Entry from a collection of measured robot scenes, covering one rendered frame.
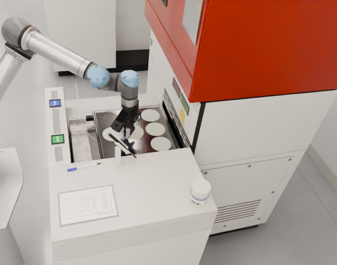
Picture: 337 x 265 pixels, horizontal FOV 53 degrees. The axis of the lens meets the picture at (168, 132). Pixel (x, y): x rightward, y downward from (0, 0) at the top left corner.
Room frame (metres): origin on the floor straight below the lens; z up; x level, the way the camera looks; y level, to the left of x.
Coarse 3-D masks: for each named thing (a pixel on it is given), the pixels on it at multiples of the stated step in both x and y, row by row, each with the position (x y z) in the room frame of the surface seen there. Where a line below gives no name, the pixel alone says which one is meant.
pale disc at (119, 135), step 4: (108, 128) 1.21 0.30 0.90; (104, 132) 1.17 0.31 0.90; (112, 132) 1.18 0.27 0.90; (116, 132) 1.19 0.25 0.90; (120, 132) 1.19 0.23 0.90; (104, 136) 1.15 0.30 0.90; (108, 136) 1.15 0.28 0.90; (116, 136) 1.16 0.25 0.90; (120, 136) 1.16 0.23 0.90; (112, 140) 1.13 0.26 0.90
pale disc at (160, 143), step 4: (152, 140) 1.17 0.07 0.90; (156, 140) 1.17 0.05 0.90; (160, 140) 1.17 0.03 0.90; (164, 140) 1.18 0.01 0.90; (168, 140) 1.18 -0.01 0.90; (152, 144) 1.14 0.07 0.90; (156, 144) 1.15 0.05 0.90; (160, 144) 1.15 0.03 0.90; (164, 144) 1.15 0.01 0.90; (168, 144) 1.16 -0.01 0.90; (156, 148) 1.12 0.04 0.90; (160, 148) 1.12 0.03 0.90; (164, 148) 1.12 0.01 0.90; (168, 148) 1.13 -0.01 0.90
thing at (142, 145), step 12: (144, 108) 1.40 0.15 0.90; (156, 108) 1.42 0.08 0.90; (108, 120) 1.27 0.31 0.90; (144, 120) 1.30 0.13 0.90; (156, 120) 1.32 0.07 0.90; (144, 132) 1.21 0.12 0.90; (168, 132) 1.24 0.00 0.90; (108, 144) 1.10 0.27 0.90; (132, 144) 1.12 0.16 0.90; (144, 144) 1.13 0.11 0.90; (108, 156) 1.02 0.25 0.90
